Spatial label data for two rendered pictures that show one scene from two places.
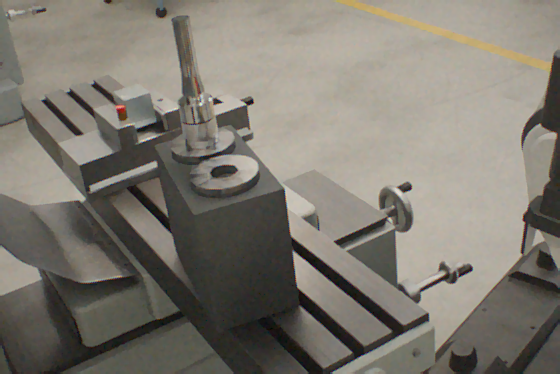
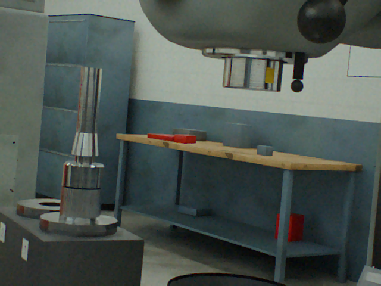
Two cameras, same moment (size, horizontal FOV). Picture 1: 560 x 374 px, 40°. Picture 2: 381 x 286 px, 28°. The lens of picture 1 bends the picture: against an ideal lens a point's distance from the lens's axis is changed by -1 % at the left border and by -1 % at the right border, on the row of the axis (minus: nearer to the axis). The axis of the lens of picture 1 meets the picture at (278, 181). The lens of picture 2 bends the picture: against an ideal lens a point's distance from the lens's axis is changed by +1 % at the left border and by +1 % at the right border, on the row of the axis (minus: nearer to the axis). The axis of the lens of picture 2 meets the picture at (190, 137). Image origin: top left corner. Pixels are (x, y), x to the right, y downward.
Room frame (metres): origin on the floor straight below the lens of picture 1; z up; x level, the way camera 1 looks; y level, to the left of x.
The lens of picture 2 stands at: (1.87, 0.05, 1.27)
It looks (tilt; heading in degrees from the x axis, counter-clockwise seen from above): 3 degrees down; 170
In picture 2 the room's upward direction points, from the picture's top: 5 degrees clockwise
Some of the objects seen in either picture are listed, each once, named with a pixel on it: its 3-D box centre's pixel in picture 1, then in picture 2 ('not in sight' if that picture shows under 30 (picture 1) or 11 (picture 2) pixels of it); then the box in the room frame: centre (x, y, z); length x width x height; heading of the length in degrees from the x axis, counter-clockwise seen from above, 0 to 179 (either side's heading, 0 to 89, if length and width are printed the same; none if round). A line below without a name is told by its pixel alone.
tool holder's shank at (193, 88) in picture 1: (187, 59); (87, 115); (0.96, 0.10, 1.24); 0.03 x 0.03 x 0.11
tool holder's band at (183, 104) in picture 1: (195, 101); (83, 167); (0.96, 0.10, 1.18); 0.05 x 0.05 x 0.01
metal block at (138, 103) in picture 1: (134, 106); not in sight; (1.33, 0.25, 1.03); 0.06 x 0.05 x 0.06; 29
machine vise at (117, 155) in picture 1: (154, 129); not in sight; (1.35, 0.22, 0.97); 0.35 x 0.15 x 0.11; 119
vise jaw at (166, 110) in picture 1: (163, 108); not in sight; (1.36, 0.20, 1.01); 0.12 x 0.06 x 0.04; 29
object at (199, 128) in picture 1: (199, 123); (81, 195); (0.96, 0.10, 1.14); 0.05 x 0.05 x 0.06
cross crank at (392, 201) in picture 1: (383, 214); not in sight; (1.50, -0.23, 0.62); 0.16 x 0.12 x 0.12; 118
